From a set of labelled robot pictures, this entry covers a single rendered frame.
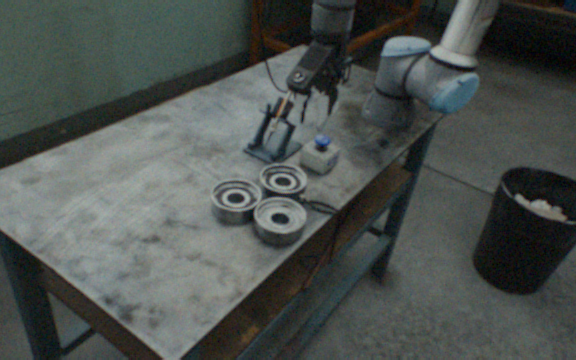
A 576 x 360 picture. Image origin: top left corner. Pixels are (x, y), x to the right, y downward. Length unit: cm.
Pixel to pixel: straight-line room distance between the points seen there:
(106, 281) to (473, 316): 151
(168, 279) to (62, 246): 21
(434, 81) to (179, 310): 81
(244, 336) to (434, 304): 109
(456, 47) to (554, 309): 133
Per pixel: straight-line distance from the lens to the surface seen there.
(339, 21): 93
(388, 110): 139
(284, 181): 110
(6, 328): 196
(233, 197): 104
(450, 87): 125
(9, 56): 250
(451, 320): 204
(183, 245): 96
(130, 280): 91
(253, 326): 115
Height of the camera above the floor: 148
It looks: 37 degrees down
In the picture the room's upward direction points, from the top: 8 degrees clockwise
